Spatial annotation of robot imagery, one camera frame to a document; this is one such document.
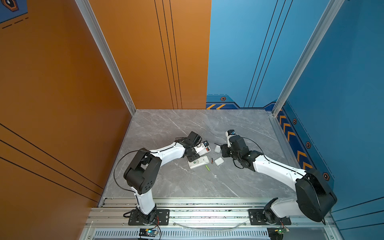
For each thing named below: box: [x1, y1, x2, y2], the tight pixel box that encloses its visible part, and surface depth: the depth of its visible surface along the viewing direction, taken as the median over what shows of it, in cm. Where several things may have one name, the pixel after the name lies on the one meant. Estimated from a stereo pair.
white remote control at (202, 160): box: [188, 155, 210, 169], surface depth 93 cm
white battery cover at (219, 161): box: [214, 157, 225, 166], surface depth 94 cm
